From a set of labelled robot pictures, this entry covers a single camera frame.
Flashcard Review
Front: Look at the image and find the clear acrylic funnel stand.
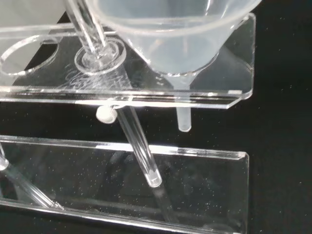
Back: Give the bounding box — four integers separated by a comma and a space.
0, 0, 256, 234

